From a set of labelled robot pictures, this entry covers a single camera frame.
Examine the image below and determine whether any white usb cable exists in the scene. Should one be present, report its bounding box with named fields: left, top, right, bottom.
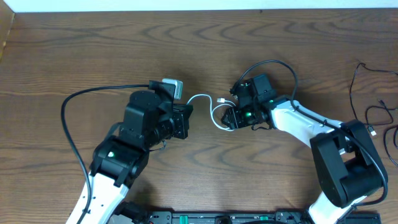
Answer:
left=186, top=93, right=237, bottom=132

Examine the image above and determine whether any thin black usb cable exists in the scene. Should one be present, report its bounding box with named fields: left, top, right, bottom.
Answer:
left=348, top=61, right=398, bottom=127

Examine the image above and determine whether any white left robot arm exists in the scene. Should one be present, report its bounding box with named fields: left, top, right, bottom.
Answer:
left=67, top=90, right=193, bottom=223

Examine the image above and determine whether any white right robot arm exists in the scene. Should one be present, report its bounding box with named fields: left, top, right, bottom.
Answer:
left=221, top=96, right=388, bottom=223

